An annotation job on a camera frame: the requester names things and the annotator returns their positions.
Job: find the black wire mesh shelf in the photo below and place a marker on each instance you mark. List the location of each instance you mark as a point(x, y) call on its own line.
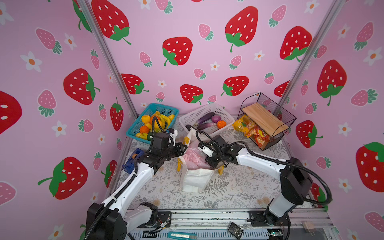
point(271, 117)

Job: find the red chips bag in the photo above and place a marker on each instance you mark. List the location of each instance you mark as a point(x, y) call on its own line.
point(260, 137)

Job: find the small tangerine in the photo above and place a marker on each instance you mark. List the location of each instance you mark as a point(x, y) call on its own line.
point(144, 130)

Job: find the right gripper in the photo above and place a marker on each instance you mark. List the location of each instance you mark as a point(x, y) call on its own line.
point(209, 161)

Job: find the blue tape dispenser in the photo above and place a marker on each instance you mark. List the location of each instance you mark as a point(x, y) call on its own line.
point(129, 166)

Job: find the orange pumpkin toy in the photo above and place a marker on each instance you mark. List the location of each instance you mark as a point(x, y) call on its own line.
point(221, 124)

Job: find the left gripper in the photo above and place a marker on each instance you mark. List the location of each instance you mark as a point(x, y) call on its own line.
point(177, 147)

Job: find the white canvas tote bag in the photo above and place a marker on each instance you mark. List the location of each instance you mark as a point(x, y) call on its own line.
point(195, 181)

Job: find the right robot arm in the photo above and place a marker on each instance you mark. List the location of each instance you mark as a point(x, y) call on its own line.
point(295, 179)

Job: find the yellow snack bag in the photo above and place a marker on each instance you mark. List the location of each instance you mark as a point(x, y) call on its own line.
point(244, 124)

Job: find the white plastic basket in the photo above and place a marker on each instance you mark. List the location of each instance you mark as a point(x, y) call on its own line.
point(208, 127)

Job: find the orange fruit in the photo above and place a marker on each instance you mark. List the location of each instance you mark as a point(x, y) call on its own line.
point(155, 119)

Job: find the pink plastic grocery bag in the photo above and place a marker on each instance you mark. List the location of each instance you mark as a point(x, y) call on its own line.
point(194, 160)

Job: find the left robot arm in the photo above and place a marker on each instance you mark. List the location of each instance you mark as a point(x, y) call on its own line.
point(112, 220)

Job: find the small purple onion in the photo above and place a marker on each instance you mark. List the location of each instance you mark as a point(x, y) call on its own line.
point(216, 118)

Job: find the long purple eggplant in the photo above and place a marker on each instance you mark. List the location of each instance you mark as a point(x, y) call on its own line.
point(205, 118)

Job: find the black electronic module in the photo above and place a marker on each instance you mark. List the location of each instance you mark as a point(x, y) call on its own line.
point(235, 231)

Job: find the yellow banana bunch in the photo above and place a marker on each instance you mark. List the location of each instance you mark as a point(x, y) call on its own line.
point(165, 121)

